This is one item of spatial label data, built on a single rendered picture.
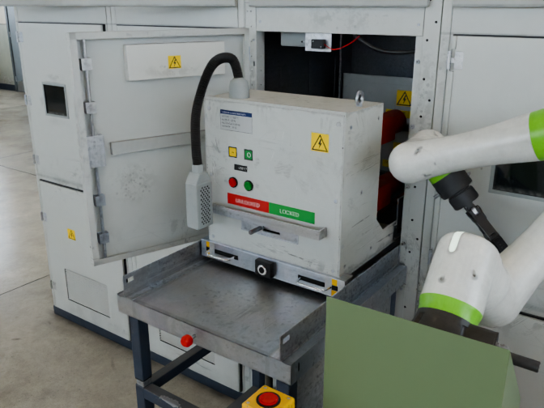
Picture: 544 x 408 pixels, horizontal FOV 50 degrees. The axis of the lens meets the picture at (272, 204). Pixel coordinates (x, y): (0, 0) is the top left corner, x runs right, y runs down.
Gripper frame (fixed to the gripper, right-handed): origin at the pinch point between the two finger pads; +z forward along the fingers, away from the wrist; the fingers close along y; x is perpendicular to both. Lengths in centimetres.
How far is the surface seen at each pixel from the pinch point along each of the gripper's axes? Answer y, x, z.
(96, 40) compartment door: 3, -59, -119
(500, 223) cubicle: -10.7, 4.5, -5.2
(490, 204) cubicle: -10.7, 5.5, -11.3
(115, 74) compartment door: -3, -62, -110
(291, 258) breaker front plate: -3, -50, -32
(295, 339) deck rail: 26, -53, -15
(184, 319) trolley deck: 19, -79, -35
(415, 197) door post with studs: -21.7, -10.5, -24.6
